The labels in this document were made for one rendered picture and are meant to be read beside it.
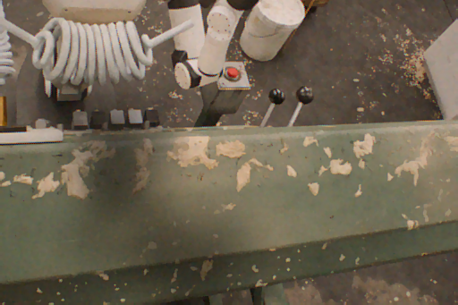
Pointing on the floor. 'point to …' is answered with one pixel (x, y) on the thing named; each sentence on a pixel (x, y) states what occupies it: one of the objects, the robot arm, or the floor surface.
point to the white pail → (271, 23)
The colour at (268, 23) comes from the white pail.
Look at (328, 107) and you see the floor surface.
